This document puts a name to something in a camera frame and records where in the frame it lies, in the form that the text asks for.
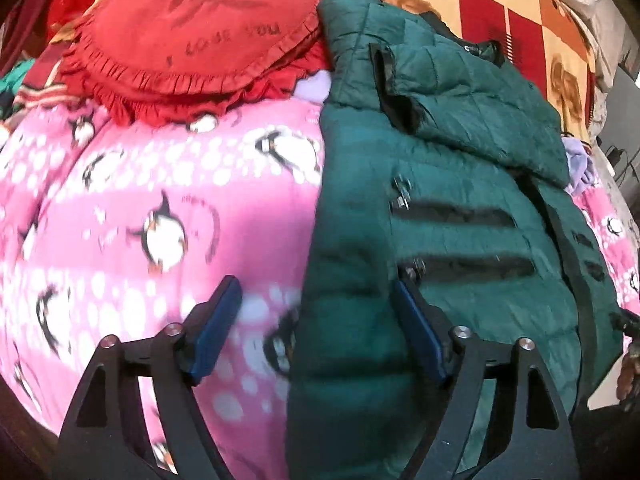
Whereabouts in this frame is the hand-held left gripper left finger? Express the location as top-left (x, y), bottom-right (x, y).
top-left (59, 275), bottom-right (244, 480)

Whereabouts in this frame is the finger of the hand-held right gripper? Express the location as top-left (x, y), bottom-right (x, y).
top-left (610, 307), bottom-right (640, 341)

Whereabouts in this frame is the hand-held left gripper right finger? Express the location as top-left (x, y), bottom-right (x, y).
top-left (394, 280), bottom-right (581, 480)

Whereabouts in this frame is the green quilted jacket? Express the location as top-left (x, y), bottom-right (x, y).
top-left (286, 0), bottom-right (626, 480)

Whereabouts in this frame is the person's right hand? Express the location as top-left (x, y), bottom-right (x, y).
top-left (615, 342), bottom-right (640, 401)

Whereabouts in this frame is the pink penguin blanket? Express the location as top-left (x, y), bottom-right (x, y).
top-left (0, 97), bottom-right (640, 480)

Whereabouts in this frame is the red ruffled heart pillow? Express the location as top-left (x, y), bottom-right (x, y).
top-left (52, 0), bottom-right (356, 128)

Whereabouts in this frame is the green cloth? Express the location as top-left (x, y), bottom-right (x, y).
top-left (0, 57), bottom-right (38, 116)

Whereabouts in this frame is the orange checked rose blanket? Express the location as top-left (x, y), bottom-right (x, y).
top-left (320, 0), bottom-right (608, 141)

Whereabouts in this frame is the white crumpled sheet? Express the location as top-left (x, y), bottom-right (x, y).
top-left (530, 0), bottom-right (621, 91)

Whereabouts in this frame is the dark red cloth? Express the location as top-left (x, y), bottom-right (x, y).
top-left (0, 0), bottom-right (106, 76)

